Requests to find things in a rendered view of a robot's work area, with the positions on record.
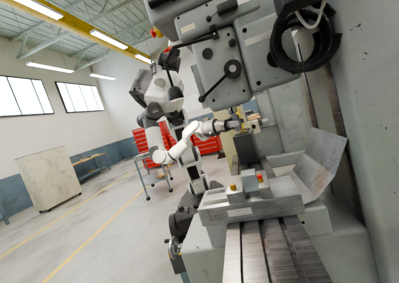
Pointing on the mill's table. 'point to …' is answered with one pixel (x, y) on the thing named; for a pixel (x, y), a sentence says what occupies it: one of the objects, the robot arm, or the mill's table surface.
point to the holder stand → (246, 146)
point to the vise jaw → (237, 197)
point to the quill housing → (228, 89)
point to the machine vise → (253, 203)
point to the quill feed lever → (234, 67)
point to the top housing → (180, 4)
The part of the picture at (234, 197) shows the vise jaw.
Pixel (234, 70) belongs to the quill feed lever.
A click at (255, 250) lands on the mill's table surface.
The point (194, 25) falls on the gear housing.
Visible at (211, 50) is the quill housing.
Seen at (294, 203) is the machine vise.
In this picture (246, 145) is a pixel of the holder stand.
